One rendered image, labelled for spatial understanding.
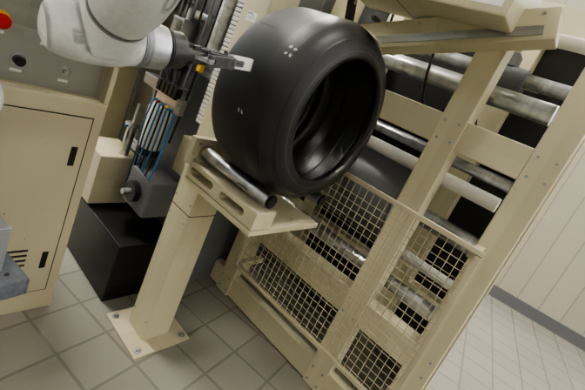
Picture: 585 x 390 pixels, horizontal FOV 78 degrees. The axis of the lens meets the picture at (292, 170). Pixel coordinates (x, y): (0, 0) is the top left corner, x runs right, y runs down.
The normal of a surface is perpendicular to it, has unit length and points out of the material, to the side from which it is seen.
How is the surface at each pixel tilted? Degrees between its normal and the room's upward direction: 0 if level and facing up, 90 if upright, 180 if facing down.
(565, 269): 90
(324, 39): 59
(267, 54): 70
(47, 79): 90
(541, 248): 90
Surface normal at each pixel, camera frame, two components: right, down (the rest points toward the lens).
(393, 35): -0.60, -0.05
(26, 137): 0.69, 0.46
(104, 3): -0.48, 0.54
